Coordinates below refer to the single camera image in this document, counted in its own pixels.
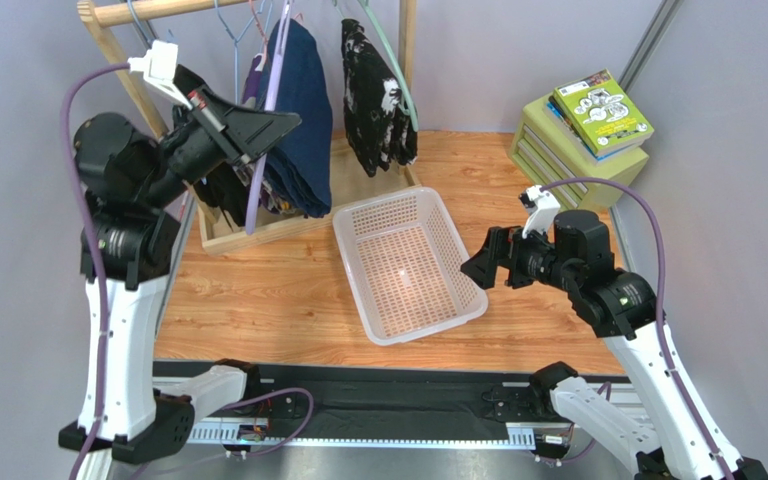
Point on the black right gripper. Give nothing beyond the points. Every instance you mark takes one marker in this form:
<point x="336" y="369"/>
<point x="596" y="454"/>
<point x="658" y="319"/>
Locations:
<point x="506" y="253"/>

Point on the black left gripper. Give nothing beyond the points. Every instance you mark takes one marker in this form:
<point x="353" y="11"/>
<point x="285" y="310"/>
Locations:
<point x="249" y="133"/>

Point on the dark blue denim trousers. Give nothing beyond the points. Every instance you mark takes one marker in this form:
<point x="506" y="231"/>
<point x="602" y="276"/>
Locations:
<point x="298" y="169"/>

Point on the lilac plastic hanger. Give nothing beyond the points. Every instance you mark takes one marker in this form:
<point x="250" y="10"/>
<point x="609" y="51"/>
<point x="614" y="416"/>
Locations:
<point x="270" y="103"/>

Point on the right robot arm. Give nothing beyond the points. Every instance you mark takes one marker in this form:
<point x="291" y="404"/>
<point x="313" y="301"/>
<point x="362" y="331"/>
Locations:
<point x="620" y="307"/>

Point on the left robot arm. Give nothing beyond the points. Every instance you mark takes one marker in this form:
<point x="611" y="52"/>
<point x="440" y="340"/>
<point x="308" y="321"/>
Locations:
<point x="124" y="181"/>

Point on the purple grey patterned trousers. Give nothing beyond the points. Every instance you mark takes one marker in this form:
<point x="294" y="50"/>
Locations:
<point x="270" y="198"/>

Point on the pink hanger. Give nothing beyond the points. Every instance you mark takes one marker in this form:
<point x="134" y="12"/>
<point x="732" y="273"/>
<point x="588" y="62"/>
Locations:
<point x="256" y="11"/>

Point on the black white splattered trousers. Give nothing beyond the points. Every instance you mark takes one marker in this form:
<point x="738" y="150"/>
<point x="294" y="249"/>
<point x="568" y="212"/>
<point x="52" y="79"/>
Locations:
<point x="377" y="129"/>

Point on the mint green hanger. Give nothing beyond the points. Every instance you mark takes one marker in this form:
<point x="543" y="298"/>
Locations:
<point x="407" y="104"/>

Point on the light blue hanger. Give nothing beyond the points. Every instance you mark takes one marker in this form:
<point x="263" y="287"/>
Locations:
<point x="143" y="27"/>

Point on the white perforated plastic basket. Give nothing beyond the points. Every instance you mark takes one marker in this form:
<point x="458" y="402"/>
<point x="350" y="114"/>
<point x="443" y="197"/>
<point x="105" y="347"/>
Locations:
<point x="402" y="255"/>

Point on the green drawer cabinet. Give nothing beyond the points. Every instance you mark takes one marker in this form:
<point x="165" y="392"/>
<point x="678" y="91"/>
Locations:
<point x="544" y="155"/>

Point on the blue book under stack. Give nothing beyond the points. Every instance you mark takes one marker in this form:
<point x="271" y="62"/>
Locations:
<point x="564" y="125"/>

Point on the green cover book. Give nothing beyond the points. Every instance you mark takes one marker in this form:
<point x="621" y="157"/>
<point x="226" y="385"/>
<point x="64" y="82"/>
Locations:
<point x="605" y="118"/>

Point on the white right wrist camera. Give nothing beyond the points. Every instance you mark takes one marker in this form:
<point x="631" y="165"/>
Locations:
<point x="542" y="207"/>

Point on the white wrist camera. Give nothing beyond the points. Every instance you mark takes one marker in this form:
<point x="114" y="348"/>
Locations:
<point x="158" y="66"/>
<point x="542" y="207"/>

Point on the blue wire hanger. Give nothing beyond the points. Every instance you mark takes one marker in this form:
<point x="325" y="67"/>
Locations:
<point x="236" y="39"/>

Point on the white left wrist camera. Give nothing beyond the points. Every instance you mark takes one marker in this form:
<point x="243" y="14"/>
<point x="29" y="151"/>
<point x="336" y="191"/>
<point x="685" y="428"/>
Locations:
<point x="158" y="66"/>

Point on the aluminium corner post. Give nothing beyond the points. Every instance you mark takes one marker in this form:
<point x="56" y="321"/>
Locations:
<point x="649" y="42"/>

